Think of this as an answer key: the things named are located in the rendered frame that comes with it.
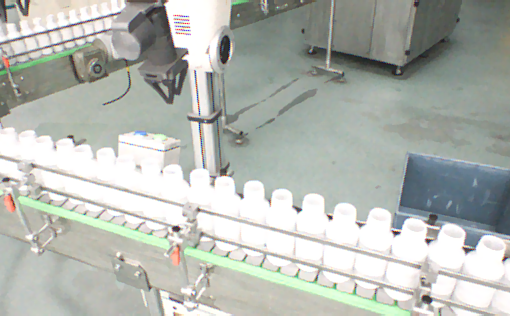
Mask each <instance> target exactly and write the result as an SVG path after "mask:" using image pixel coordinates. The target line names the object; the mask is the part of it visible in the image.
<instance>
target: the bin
mask: <svg viewBox="0 0 510 316"><path fill-rule="evenodd" d="M429 213H434V214H436V215H437V216H438V219H437V221H436V222H437V223H440V230H442V227H443V226H444V225H448V224H450V225H455V226H459V227H461V228H462V229H463V230H464V233H465V235H464V245H466V246H471V247H474V248H477V246H478V242H479V240H481V238H482V237H483V236H486V235H491V236H494V237H497V238H499V239H501V240H502V241H503V242H504V243H505V244H506V249H505V254H507V255H510V169H508V168H503V167H498V166H493V165H487V164H478V163H473V162H468V161H463V160H458V159H452V158H448V157H443V156H433V155H428V154H423V153H418V152H413V151H407V153H406V158H405V163H404V167H403V172H402V176H401V180H400V189H399V195H398V199H397V204H396V208H395V212H394V217H393V221H392V226H391V228H396V229H399V230H402V228H403V225H404V224H405V221H406V220H408V219H420V220H421V221H422V220H423V219H425V220H428V215H429Z"/></svg>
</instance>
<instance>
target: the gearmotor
mask: <svg viewBox="0 0 510 316"><path fill-rule="evenodd" d="M72 56H73V58H74V62H75V68H76V71H77V74H78V77H79V79H80V81H81V83H82V84H85V83H86V81H88V84H89V83H92V82H95V81H97V80H99V79H102V78H104V77H109V72H108V68H107V64H106V63H107V62H111V61H114V60H119V59H122V58H123V57H121V56H120V55H119V54H118V53H117V52H116V51H115V49H114V48H113V46H112V32H111V33H108V34H105V35H103V36H100V37H97V38H95V39H94V40H93V41H92V46H89V47H86V48H80V49H77V50H75V52H72ZM124 61H126V70H127V74H128V78H129V86H128V89H127V91H126V92H125V93H124V94H123V95H122V96H120V97H119V98H117V99H116V100H119V99H121V98H122V97H124V96H125V94H126V93H127V92H128V91H129V89H130V86H131V78H130V74H129V67H128V64H127V61H128V60H126V59H125V58H124ZM116 100H111V101H109V102H106V103H103V104H102V105H106V104H109V103H111V102H113V101H116Z"/></svg>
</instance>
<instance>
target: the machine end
mask: <svg viewBox="0 0 510 316"><path fill-rule="evenodd" d="M461 5H462V0H335V4H334V13H335V14H334V26H333V36H332V47H331V50H332V51H341V52H344V53H349V54H352V55H357V56H360V57H364V58H368V59H372V60H379V61H383V62H387V63H391V64H395V65H397V66H398V67H397V69H396V70H392V71H391V74H392V75H394V76H402V75H404V72H403V71H401V70H399V68H400V66H405V65H406V63H408V62H409V61H410V62H411V61H412V60H413V59H414V58H416V57H417V56H419V57H423V58H425V57H428V54H426V53H425V51H426V50H427V49H428V48H429V47H432V46H434V44H436V43H437V42H439V41H441V42H449V40H448V39H446V36H448V35H449V34H450V33H453V32H454V30H455V29H456V23H458V22H459V20H460V18H459V17H458V16H459V12H460V9H461ZM329 9H330V0H318V1H315V2H312V3H310V4H308V5H305V9H304V28H302V34H303V40H304V44H309V45H311V46H312V50H307V54H310V55H315V54H317V50H313V46H317V47H320V48H324V49H327V44H328V40H327V33H328V20H329Z"/></svg>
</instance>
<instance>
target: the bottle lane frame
mask: <svg viewBox="0 0 510 316"><path fill-rule="evenodd" d="M1 194H4V193H3V190H2V189H0V195H1ZM29 195H30V194H29ZM29 195H27V196H22V195H20V196H19V197H18V199H19V202H20V203H21V205H22V208H23V209H24V211H25V216H26V217H27V219H28V222H29V224H30V225H31V227H32V232H39V230H40V229H41V228H43V227H44V226H45V225H46V222H45V219H44V217H43V214H46V215H48V216H49V218H50V220H51V223H52V225H48V226H47V227H52V228H53V229H54V232H55V233H56V236H57V237H54V238H53V240H52V241H50V242H49V243H48V244H47V246H46V247H45V249H46V250H48V251H51V252H53V253H55V254H58V255H61V256H66V257H68V258H71V259H74V260H75V261H78V262H81V263H83V264H86V265H91V266H94V267H97V268H98V269H101V270H104V271H106V272H109V273H113V274H114V270H113V267H112V262H111V261H112V259H113V258H115V257H116V258H117V259H125V260H127V261H130V262H133V263H135V264H138V265H140V266H141V267H142V269H143V270H144V271H145V273H146V276H147V280H148V283H149V286H150V287H152V288H155V289H158V290H160V291H166V292H167V293H170V294H173V295H175V296H178V297H181V298H183V299H184V295H182V284H181V275H180V270H179V265H178V266H175V265H174V263H173V257H172V255H171V257H170V258H169V259H165V257H164V254H165V252H166V251H167V250H168V249H169V247H170V245H169V240H168V239H167V237H168V235H169V234H168V235H167V236H166V237H164V238H162V237H156V236H153V232H154V230H155V229H154V230H153V231H152V232H151V233H150V234H147V233H144V232H140V231H139V229H140V227H139V228H138V229H132V228H125V224H126V222H125V224H124V225H123V226H120V225H117V224H114V223H112V222H111V221H112V220H113V219H112V220H110V221H105V220H102V219H99V217H100V215H99V216H98V217H97V218H93V217H90V216H88V215H87V214H86V213H87V212H88V211H87V212H86V213H84V214H81V213H79V212H75V211H74V209H75V208H74V209H73V210H72V211H69V210H66V209H64V208H62V206H63V205H64V204H63V205H61V206H60V207H58V206H55V205H52V204H51V202H49V203H45V202H40V201H39V199H40V198H39V199H38V200H34V199H31V198H29V197H28V196H29ZM0 234H3V235H5V236H7V237H10V238H12V239H18V240H20V241H23V242H26V243H28V244H30V241H28V240H26V238H25V234H26V233H25V230H24V228H23V226H22V224H21V222H20V220H19V218H18V214H17V212H16V210H14V211H13V212H11V211H10V210H9V209H8V208H7V206H6V204H5V202H4V201H0ZM30 245H31V244H30ZM197 245H198V244H196V246H194V247H192V246H188V247H187V248H186V250H185V251H184V254H185V259H186V264H187V269H188V275H189V285H194V284H195V282H196V281H197V278H198V277H199V276H200V275H201V273H199V267H198V263H203V264H205V265H206V270H207V275H204V277H205V278H208V284H209V288H206V290H205V291H204V292H203V293H202V295H201V296H200V298H199V300H198V304H201V305H204V306H206V307H211V308H214V309H216V310H219V311H222V312H224V313H227V314H230V315H234V316H410V310H404V309H402V308H398V307H397V300H395V303H394V304H393V305H389V304H383V303H380V302H378V301H377V300H376V294H375V293H374V296H373V299H369V298H363V297H359V296H357V294H356V288H355V289H354V290H353V291H352V293H348V292H345V291H339V290H337V289H336V283H335V284H334V286H333V287H332V288H330V287H327V286H324V285H318V283H317V282H318V277H316V278H315V280H314V281H313V282H309V281H306V280H303V279H300V278H298V276H299V271H298V272H297V273H296V275H295V277H291V276H288V275H285V274H282V273H280V270H281V266H280V267H279V270H277V271H273V270H267V269H264V268H262V265H263V262H262V263H261V264H260V266H254V265H252V264H249V263H246V258H245V259H244V260H243V261H242V262H240V261H237V260H234V259H230V258H229V254H230V252H229V254H228V255H226V256H221V255H216V254H213V249H212V250H211V251H210V252H206V251H204V250H201V249H197Z"/></svg>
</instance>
